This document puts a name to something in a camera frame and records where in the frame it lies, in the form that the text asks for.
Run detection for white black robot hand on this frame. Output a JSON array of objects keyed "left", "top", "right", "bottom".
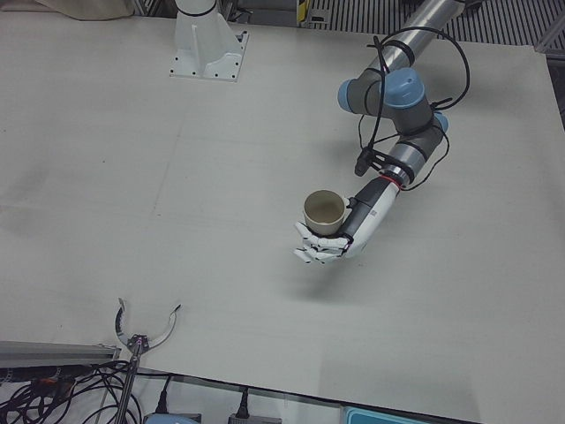
[{"left": 293, "top": 175, "right": 403, "bottom": 266}]

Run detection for beige paper cup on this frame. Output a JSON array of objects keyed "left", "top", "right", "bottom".
[{"left": 302, "top": 189, "right": 348, "bottom": 235}]

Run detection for light blue plastic case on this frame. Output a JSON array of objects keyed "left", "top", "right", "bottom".
[{"left": 342, "top": 405, "right": 442, "bottom": 424}]

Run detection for grey power supply box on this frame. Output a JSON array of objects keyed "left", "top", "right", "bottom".
[
  {"left": 227, "top": 413, "right": 283, "bottom": 424},
  {"left": 144, "top": 412, "right": 204, "bottom": 424}
]

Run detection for metal claw grabber tool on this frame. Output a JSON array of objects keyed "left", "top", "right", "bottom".
[{"left": 112, "top": 298, "right": 183, "bottom": 424}]

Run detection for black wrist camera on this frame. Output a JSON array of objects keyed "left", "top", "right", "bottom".
[{"left": 354, "top": 148, "right": 376, "bottom": 177}]

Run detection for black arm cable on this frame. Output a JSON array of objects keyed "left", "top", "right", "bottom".
[{"left": 354, "top": 35, "right": 471, "bottom": 193}]

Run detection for white column base mount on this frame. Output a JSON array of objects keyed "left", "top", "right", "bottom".
[{"left": 169, "top": 0, "right": 250, "bottom": 84}]

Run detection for aluminium frame profile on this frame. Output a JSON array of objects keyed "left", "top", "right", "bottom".
[{"left": 536, "top": 17, "right": 565, "bottom": 57}]

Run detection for aluminium rail profile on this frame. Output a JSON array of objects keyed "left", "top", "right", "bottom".
[{"left": 0, "top": 339, "right": 121, "bottom": 367}]

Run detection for tangled black cables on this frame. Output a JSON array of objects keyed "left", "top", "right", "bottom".
[{"left": 0, "top": 360, "right": 177, "bottom": 424}]

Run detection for black long cable duct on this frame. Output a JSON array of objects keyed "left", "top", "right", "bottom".
[{"left": 0, "top": 364, "right": 96, "bottom": 383}]

